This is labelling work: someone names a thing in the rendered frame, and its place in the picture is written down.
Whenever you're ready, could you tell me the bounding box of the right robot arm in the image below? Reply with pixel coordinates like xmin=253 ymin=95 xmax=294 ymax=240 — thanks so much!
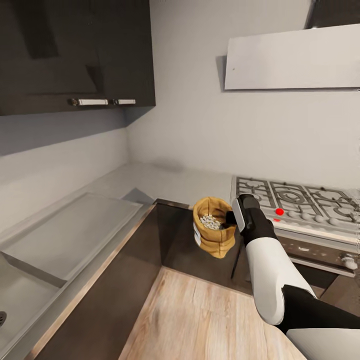
xmin=226 ymin=194 xmax=360 ymax=360

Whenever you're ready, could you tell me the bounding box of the popcorn bag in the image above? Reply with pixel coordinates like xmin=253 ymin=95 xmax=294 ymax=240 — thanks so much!
xmin=193 ymin=196 xmax=237 ymax=259

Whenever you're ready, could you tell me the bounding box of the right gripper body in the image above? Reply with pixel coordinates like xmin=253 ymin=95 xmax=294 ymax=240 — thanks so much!
xmin=226 ymin=211 xmax=237 ymax=225

